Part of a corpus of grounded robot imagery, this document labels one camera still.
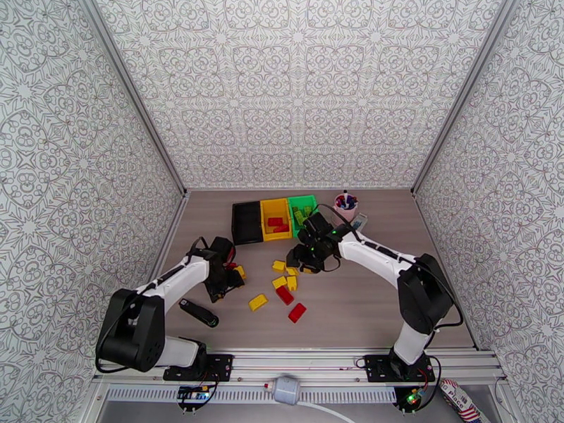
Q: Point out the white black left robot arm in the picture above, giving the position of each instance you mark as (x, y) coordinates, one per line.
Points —
(176, 276)

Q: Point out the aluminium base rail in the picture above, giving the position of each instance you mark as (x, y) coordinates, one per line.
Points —
(308, 362)

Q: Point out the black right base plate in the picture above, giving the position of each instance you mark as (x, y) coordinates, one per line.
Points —
(379, 369)

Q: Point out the small blue white box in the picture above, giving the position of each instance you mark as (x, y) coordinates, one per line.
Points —
(360, 221)

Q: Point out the black plastic bin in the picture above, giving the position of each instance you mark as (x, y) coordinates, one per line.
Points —
(246, 223)

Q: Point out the aluminium frame post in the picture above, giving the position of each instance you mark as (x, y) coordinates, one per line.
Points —
(136, 95)
(460, 95)

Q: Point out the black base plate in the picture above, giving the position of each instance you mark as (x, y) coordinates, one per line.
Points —
(218, 366)
(379, 369)

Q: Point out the red lego brick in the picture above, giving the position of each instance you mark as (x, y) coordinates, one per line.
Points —
(284, 295)
(229, 264)
(275, 221)
(297, 312)
(281, 228)

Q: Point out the green plastic bin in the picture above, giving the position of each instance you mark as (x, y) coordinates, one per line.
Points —
(297, 201)

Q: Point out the white power adapter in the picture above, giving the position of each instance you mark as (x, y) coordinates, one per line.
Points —
(286, 390)

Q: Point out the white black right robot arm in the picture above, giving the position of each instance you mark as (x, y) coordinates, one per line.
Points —
(374, 258)

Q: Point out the yellow plastic bin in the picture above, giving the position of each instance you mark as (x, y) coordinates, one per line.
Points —
(269, 210)

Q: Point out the pink cup with pens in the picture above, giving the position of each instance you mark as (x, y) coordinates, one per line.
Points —
(346, 213)

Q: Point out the circuit board with green light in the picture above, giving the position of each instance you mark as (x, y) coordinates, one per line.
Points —
(414, 396)

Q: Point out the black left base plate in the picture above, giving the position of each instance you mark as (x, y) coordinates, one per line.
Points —
(218, 366)

